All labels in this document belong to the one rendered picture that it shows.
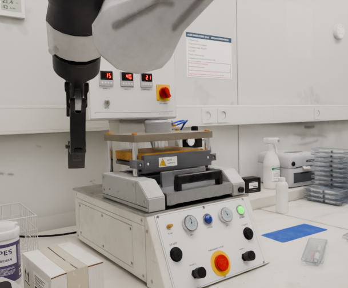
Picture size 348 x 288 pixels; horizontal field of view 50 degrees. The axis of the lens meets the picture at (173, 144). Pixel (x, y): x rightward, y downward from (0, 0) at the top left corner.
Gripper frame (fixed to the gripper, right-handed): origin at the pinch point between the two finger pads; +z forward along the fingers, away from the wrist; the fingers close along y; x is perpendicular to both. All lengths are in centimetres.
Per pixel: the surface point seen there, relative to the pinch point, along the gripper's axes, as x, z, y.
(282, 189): 83, 57, -21
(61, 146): -3, 56, -45
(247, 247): 44, 29, 14
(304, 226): 81, 51, -1
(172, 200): 23.1, 19.0, 4.5
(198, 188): 30.9, 19.5, 1.1
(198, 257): 28.5, 25.3, 16.8
